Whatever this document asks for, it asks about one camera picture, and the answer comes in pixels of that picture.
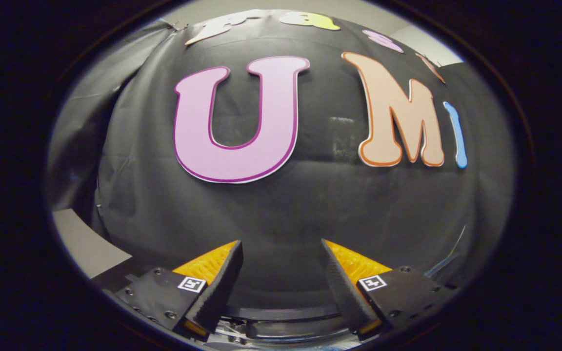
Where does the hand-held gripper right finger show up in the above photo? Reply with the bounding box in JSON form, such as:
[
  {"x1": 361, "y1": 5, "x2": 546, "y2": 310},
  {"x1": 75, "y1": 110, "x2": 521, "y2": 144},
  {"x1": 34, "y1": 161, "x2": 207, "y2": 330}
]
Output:
[{"x1": 321, "y1": 239, "x2": 458, "y2": 340}]

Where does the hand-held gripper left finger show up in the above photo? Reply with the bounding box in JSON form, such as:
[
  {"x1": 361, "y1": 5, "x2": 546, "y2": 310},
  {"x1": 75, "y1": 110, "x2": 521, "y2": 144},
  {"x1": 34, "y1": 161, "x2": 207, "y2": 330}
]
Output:
[{"x1": 115, "y1": 240, "x2": 243, "y2": 342}]

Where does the black backdrop cloth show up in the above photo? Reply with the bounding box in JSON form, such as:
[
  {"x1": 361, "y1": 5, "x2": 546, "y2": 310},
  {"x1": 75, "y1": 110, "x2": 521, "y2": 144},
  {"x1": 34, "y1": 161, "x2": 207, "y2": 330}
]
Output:
[{"x1": 47, "y1": 10, "x2": 515, "y2": 312}]

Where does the black hanging cable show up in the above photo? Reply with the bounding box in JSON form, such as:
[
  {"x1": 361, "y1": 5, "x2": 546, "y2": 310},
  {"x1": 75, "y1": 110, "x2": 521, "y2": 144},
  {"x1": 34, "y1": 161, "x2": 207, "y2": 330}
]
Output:
[{"x1": 426, "y1": 224, "x2": 468, "y2": 279}]

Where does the white cabinet with black top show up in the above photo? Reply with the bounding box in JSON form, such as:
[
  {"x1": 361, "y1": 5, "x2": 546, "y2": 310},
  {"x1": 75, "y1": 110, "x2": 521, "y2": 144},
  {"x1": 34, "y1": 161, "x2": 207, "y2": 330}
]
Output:
[{"x1": 52, "y1": 209, "x2": 164, "y2": 299}]

